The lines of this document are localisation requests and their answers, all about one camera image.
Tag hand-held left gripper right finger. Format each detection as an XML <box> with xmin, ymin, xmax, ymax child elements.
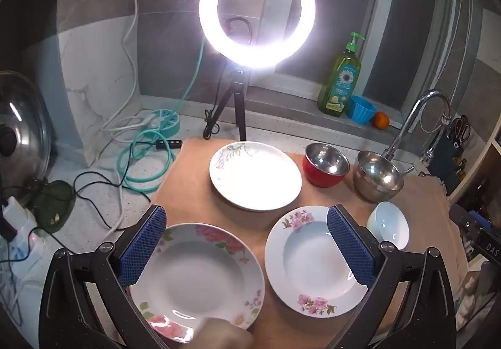
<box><xmin>327</xmin><ymin>204</ymin><xmax>458</xmax><ymax>349</ymax></box>

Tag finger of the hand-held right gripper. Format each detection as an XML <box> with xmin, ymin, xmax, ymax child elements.
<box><xmin>449</xmin><ymin>203</ymin><xmax>486</xmax><ymax>244</ymax></box>

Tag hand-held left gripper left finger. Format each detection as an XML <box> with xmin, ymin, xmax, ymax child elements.
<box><xmin>38</xmin><ymin>205</ymin><xmax>167</xmax><ymax>349</ymax></box>

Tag white plate pink flower print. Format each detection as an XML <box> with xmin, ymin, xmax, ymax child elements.
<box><xmin>127</xmin><ymin>223</ymin><xmax>266</xmax><ymax>345</ymax></box>
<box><xmin>265</xmin><ymin>206</ymin><xmax>376</xmax><ymax>317</ymax></box>

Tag pale blue ceramic bowl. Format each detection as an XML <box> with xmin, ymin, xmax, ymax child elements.
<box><xmin>367</xmin><ymin>201</ymin><xmax>410</xmax><ymax>250</ymax></box>

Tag stainless steel bowl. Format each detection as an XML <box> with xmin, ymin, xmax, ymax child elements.
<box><xmin>352</xmin><ymin>150</ymin><xmax>405</xmax><ymax>203</ymax></box>

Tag red steel-lined bowl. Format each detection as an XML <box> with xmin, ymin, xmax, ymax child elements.
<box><xmin>302</xmin><ymin>142</ymin><xmax>351</xmax><ymax>188</ymax></box>

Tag white plate green leaf print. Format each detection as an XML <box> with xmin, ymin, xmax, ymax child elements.
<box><xmin>209</xmin><ymin>141</ymin><xmax>303</xmax><ymax>212</ymax></box>

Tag beige shelf unit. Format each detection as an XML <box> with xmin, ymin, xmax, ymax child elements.
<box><xmin>448</xmin><ymin>126</ymin><xmax>501</xmax><ymax>216</ymax></box>

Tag dark blue utensil holder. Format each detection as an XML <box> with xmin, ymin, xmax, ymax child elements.
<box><xmin>428</xmin><ymin>130</ymin><xmax>468</xmax><ymax>197</ymax></box>

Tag orange cloth mat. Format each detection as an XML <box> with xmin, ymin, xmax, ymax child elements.
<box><xmin>117</xmin><ymin>136</ymin><xmax>468</xmax><ymax>349</ymax></box>

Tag dark green dish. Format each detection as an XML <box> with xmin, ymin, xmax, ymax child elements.
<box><xmin>33</xmin><ymin>179</ymin><xmax>76</xmax><ymax>234</ymax></box>

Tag black scissors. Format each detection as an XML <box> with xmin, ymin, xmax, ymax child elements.
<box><xmin>450</xmin><ymin>114</ymin><xmax>472</xmax><ymax>144</ymax></box>

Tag white power strip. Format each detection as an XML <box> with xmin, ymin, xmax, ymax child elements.
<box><xmin>0</xmin><ymin>196</ymin><xmax>44</xmax><ymax>267</ymax></box>

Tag chrome faucet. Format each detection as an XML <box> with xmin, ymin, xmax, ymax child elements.
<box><xmin>381</xmin><ymin>89</ymin><xmax>452</xmax><ymax>177</ymax></box>

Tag blue ribbed cup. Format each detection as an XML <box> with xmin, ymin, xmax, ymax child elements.
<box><xmin>346</xmin><ymin>95</ymin><xmax>377</xmax><ymax>126</ymax></box>

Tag green dish soap bottle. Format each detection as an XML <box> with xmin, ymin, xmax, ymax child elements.
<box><xmin>317</xmin><ymin>32</ymin><xmax>363</xmax><ymax>118</ymax></box>

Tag glass pot lid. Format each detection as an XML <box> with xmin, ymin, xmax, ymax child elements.
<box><xmin>0</xmin><ymin>71</ymin><xmax>52</xmax><ymax>185</ymax></box>

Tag black cable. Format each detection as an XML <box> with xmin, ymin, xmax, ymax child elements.
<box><xmin>0</xmin><ymin>171</ymin><xmax>151</xmax><ymax>232</ymax></box>

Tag white cable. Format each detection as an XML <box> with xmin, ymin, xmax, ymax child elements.
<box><xmin>96</xmin><ymin>0</ymin><xmax>157</xmax><ymax>173</ymax></box>

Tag teal hose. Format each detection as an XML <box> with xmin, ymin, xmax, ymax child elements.
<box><xmin>117</xmin><ymin>0</ymin><xmax>225</xmax><ymax>194</ymax></box>

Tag white ring light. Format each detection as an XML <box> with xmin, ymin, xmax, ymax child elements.
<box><xmin>199</xmin><ymin>0</ymin><xmax>316</xmax><ymax>68</ymax></box>

